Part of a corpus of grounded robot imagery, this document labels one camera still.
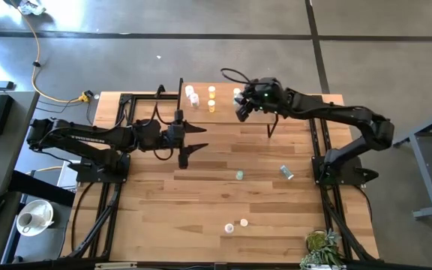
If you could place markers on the potted succulent plant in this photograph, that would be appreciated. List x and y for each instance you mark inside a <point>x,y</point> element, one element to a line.
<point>321,245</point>

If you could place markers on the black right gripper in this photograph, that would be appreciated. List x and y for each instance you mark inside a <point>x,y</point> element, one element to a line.
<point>270,95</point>

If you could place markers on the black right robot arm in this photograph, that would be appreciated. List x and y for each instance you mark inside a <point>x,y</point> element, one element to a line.
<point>336,111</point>

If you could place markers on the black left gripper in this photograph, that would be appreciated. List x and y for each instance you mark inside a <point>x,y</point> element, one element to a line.
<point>171,137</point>

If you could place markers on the clear bottle blue label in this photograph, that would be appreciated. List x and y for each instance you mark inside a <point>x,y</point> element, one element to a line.
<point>189,91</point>

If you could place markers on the yellow pill vial white cap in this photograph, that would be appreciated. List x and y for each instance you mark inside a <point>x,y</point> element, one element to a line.
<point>243,222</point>
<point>211,92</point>

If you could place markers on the white coffee cup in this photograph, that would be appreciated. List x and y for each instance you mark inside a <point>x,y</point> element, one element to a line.
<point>26,221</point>

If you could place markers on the grey metal table frame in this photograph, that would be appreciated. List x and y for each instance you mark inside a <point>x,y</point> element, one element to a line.
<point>424,180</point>

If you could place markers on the wooden shelf black legs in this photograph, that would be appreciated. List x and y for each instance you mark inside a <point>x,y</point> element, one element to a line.
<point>223,112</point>

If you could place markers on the clear bottle sideways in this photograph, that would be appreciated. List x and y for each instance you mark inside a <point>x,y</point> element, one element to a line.
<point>211,105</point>

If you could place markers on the white paper sheet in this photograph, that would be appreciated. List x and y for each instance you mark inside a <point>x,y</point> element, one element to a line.
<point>68,176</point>

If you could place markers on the white crumpled cloth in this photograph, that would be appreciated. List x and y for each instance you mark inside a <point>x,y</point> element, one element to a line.
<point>32,7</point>

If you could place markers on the grey desk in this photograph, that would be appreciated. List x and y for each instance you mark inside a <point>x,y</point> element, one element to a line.
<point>6,157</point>

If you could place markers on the black desk beam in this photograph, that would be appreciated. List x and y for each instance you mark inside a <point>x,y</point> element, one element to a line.
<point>39,187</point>

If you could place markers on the black aluminium table frame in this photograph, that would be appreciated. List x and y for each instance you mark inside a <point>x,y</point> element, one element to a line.
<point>330,202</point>

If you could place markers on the clear bottle green label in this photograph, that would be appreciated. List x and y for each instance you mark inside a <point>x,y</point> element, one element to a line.
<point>194,100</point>

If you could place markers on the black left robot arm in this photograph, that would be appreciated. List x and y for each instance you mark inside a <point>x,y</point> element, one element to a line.
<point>88,137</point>

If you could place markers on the clear bottle pink label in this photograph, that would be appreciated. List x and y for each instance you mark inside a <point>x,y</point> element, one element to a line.
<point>229,228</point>

